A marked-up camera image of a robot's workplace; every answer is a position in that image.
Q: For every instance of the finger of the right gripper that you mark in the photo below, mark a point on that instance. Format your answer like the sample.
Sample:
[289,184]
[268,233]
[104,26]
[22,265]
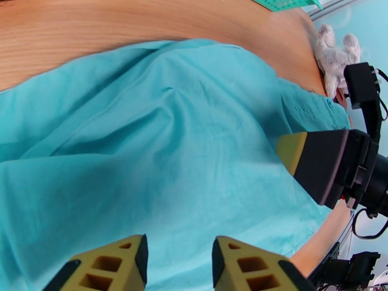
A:
[321,166]

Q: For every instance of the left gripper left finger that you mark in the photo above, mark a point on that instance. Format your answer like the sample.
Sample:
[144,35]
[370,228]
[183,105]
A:
[106,269]

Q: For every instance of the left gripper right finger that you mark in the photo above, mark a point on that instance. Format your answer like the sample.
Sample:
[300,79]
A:
[251,269]

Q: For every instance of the teal trousers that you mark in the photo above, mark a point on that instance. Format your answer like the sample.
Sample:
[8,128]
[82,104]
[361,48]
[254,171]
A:
[151,132]

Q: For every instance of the green plastic basket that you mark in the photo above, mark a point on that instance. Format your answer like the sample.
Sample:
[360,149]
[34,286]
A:
[282,0]

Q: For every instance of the dark brown leather wallet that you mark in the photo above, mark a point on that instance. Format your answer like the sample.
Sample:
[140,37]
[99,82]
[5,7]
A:
[341,100]

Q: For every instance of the grey plush toy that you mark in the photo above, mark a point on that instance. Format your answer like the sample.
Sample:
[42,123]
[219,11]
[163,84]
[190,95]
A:
[333,56]

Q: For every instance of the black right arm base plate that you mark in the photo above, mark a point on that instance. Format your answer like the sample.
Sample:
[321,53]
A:
[360,266]

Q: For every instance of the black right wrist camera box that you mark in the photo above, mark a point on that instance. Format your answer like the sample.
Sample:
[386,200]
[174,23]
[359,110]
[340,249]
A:
[360,84]

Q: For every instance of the aluminium frame post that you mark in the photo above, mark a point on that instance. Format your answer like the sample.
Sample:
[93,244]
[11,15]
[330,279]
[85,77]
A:
[330,6]

